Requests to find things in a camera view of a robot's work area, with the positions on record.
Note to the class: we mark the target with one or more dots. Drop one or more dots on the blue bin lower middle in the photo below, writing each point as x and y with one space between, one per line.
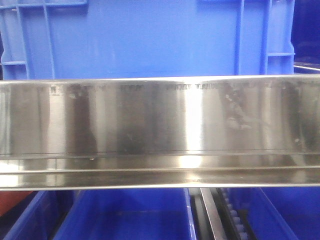
130 214

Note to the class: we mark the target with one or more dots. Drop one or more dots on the large blue bin on shelf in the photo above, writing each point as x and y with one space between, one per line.
95 39

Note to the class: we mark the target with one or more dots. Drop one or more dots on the blue bin lower right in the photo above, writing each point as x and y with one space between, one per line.
279 213

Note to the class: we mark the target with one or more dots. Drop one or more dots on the blue bin lower left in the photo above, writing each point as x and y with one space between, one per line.
38 216

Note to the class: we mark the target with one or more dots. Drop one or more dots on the dark blue bin upper right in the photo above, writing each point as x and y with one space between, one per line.
306 36

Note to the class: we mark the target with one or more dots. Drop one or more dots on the stainless steel shelf rail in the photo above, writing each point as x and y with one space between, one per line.
163 132

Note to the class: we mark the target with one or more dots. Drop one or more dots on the metal roller track rail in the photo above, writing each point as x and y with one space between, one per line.
215 218

